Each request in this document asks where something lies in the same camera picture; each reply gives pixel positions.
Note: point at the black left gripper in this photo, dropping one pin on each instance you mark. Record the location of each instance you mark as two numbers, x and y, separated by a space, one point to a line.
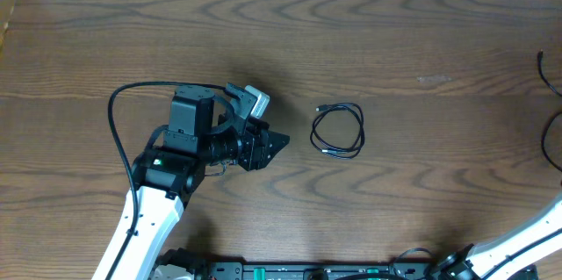
253 148

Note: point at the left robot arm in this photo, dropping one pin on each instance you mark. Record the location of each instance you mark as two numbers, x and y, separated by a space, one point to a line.
209 125

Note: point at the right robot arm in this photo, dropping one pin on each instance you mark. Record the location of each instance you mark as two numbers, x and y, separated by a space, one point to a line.
504 256

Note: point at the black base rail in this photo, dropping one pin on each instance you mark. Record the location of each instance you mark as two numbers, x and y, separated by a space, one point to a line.
182 264

